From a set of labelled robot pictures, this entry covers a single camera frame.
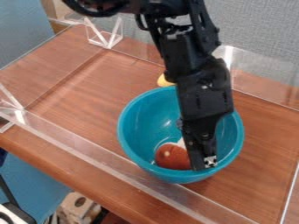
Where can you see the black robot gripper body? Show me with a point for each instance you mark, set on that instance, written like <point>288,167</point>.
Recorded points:
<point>205,94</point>

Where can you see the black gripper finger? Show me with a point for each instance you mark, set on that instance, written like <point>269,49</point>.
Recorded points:
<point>201,142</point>

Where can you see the yellow toy banana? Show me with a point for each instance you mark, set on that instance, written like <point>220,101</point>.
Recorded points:
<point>164,82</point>

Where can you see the blue plastic bowl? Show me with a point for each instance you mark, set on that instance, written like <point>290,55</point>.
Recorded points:
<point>148,126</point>

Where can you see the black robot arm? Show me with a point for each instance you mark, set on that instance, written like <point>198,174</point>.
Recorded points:
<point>186,38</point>

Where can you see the red and white toy mushroom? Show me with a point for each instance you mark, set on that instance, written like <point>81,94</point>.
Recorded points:
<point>173,157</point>

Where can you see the clear acrylic table barrier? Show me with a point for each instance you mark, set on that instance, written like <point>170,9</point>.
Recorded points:
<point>62,96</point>

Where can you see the wooden block with hole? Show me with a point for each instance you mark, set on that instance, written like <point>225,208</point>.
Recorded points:
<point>78,209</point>

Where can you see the wooden shelf in background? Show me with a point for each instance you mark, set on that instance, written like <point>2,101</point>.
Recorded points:
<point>61,15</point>

